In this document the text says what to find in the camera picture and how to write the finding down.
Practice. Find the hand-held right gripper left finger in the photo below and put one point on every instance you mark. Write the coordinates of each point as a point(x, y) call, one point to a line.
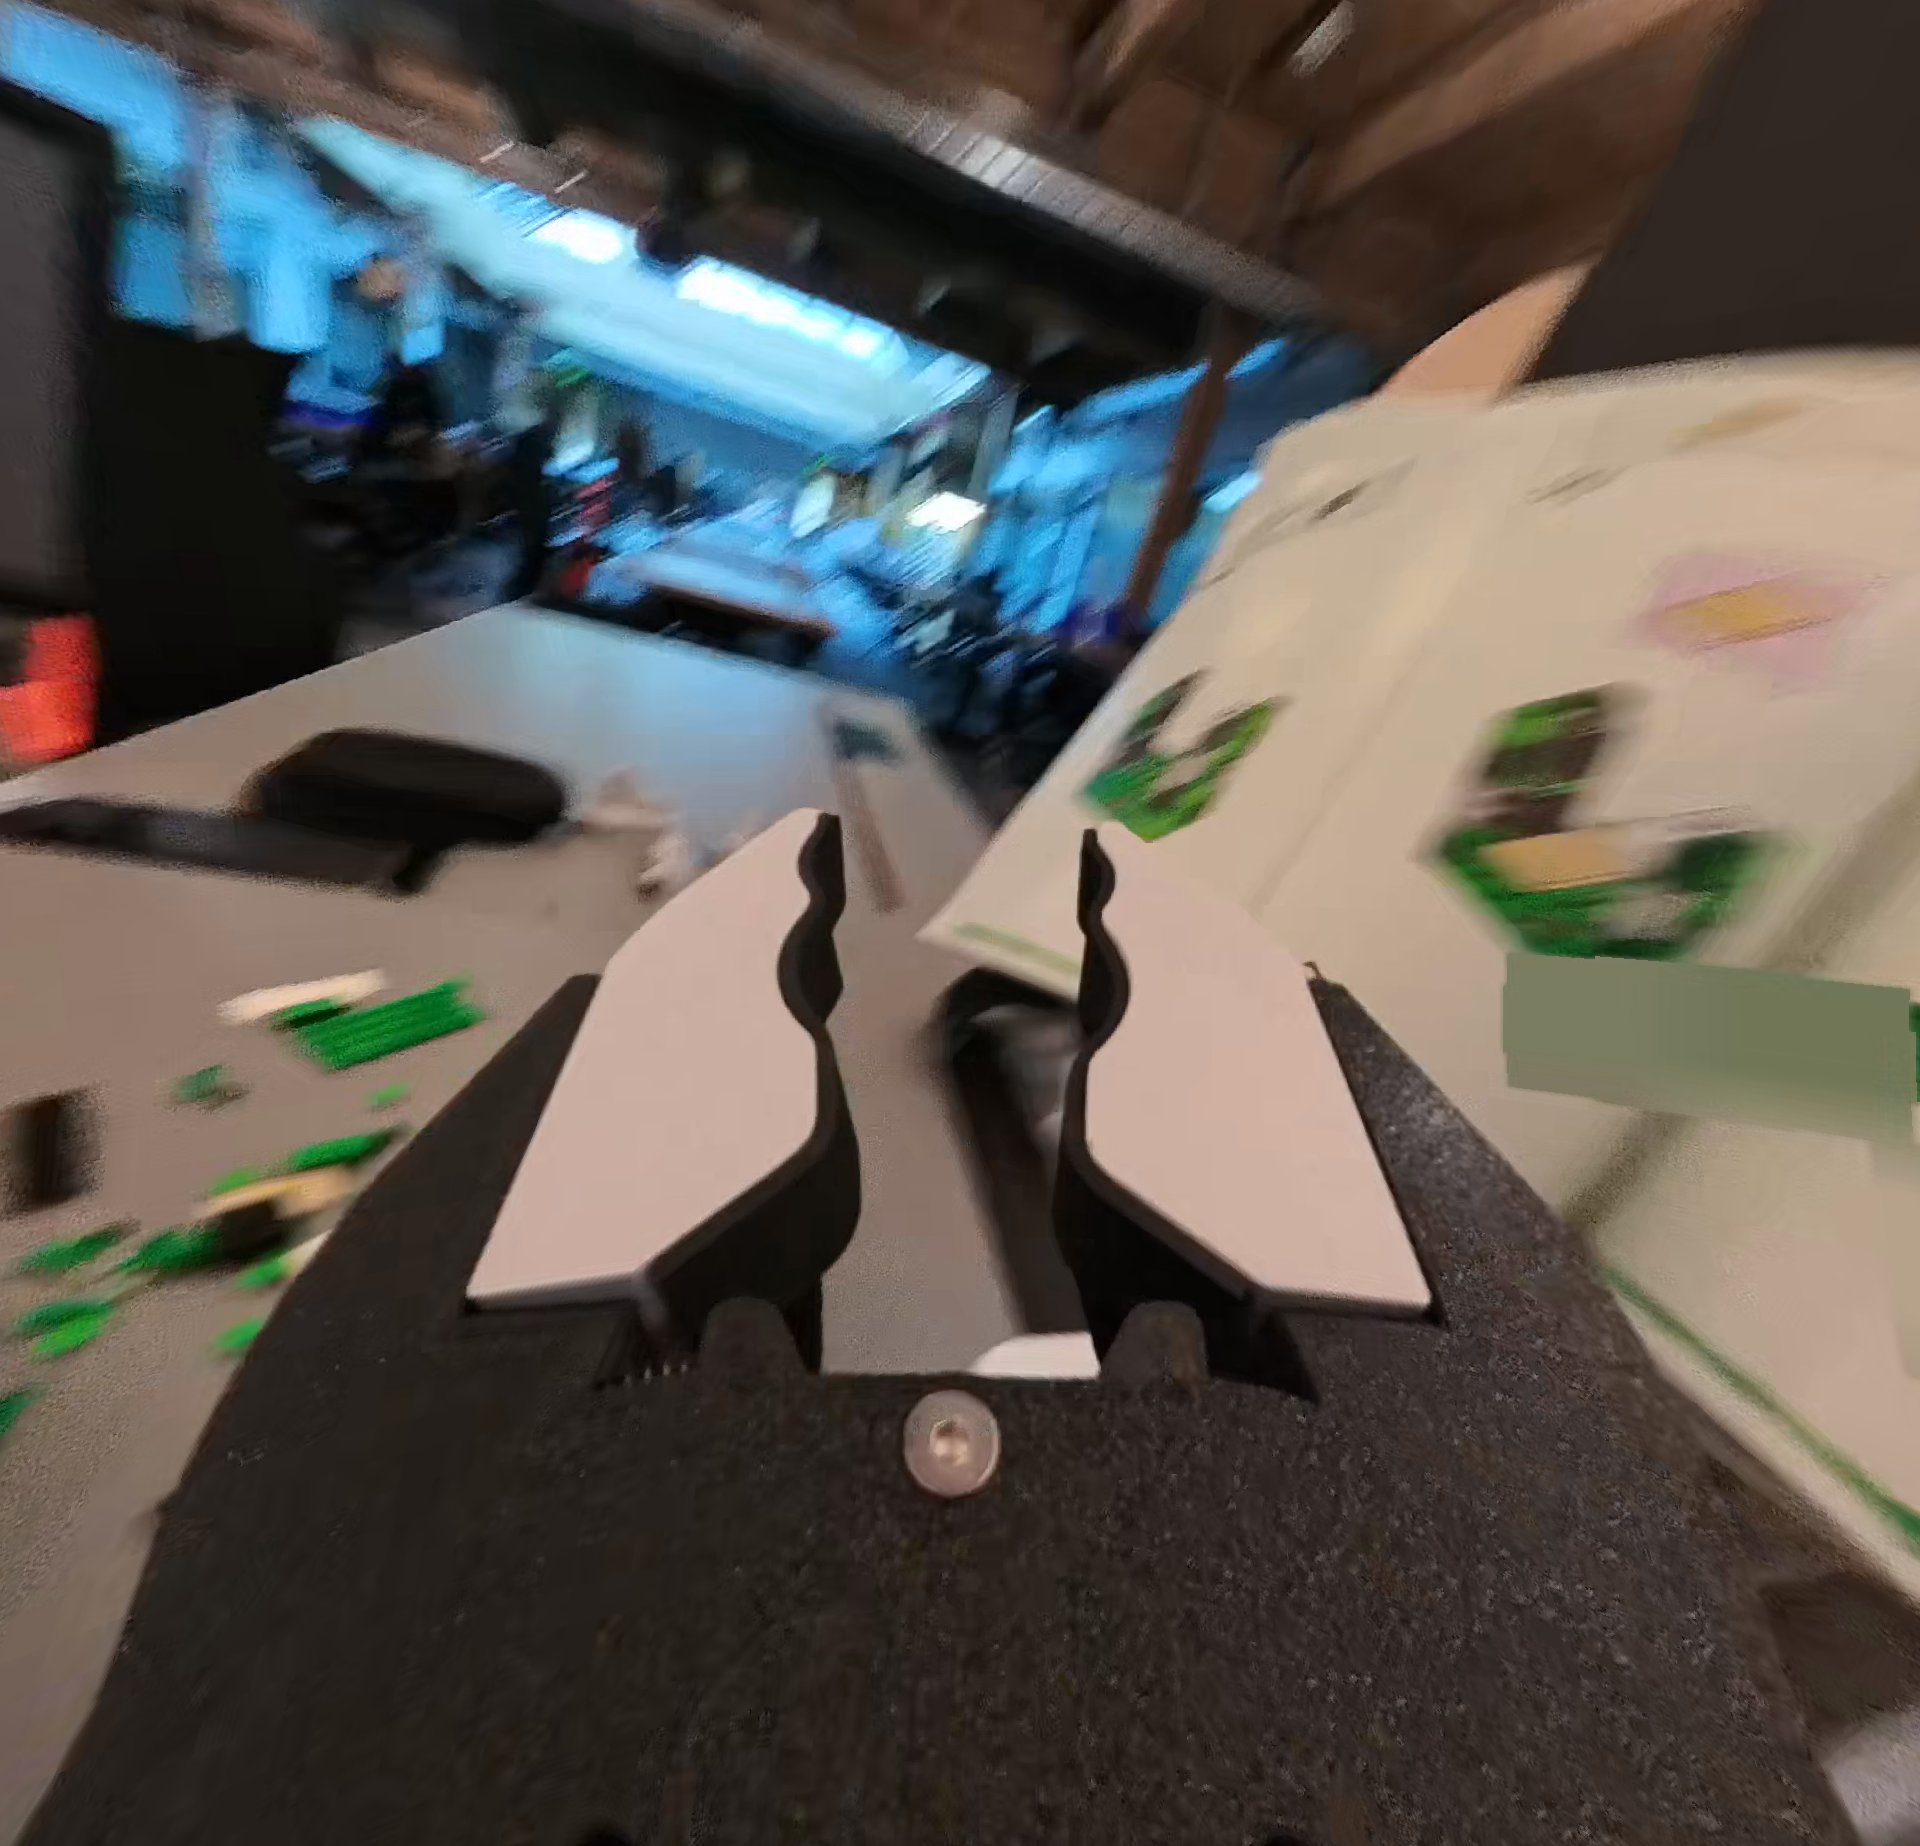
point(661, 1097)

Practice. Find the dark monitor screen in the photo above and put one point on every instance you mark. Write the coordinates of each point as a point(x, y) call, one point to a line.
point(52, 375)

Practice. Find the green lego plate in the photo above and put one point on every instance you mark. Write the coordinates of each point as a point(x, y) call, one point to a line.
point(383, 1023)

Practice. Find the pile of loose lego bricks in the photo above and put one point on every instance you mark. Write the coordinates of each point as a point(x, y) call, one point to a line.
point(165, 1256)

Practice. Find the white instruction booklet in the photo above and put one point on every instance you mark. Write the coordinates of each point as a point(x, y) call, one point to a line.
point(1501, 601)

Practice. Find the background table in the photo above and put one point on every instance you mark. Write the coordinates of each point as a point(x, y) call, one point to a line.
point(706, 595)

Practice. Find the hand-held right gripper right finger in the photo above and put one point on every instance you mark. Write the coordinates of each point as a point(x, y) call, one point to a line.
point(1246, 1112)

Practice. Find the wooden post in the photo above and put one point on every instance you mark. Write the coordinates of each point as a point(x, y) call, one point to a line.
point(1185, 467)

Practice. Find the red blurred object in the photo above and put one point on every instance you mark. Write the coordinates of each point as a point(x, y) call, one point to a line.
point(46, 692)

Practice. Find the black flat object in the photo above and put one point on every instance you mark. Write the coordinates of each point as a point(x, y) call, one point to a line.
point(180, 835)

